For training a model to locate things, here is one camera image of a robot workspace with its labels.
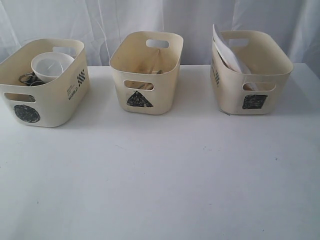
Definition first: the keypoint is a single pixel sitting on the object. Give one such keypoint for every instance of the large white square plate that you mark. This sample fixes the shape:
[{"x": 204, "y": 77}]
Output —
[{"x": 228, "y": 57}]

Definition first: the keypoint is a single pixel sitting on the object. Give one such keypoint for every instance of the steel spoon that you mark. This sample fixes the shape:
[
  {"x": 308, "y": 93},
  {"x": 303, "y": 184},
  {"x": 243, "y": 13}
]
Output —
[{"x": 146, "y": 86}]

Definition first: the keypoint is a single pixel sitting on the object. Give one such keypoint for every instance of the cream bin with square mark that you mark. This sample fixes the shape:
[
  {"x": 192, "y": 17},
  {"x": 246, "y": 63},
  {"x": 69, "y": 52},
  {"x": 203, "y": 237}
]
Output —
[{"x": 256, "y": 93}]

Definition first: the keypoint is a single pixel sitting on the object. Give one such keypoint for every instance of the wooden chopstick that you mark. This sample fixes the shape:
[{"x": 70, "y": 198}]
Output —
[{"x": 154, "y": 61}]

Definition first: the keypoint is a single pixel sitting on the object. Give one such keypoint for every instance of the steel mug with wire handle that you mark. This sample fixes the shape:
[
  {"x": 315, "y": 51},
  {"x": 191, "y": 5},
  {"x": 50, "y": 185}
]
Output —
[{"x": 30, "y": 80}]

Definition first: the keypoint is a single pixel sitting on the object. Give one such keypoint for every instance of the cream bin with circle mark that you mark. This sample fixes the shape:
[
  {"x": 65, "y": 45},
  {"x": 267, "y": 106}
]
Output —
[{"x": 49, "y": 104}]

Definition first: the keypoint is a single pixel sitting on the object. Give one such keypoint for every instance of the white round bowl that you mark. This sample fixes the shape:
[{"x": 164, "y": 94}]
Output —
[{"x": 48, "y": 66}]

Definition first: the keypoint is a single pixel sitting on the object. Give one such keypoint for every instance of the steel table knife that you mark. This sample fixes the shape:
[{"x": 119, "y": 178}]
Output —
[{"x": 160, "y": 72}]

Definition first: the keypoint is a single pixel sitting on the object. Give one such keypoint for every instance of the white backdrop curtain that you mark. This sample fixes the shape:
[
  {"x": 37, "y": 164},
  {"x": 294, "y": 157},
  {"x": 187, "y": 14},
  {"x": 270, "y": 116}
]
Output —
[{"x": 103, "y": 24}]

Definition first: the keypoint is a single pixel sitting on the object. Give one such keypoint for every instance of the cream bin with triangle mark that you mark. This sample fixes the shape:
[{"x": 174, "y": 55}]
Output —
[{"x": 131, "y": 62}]

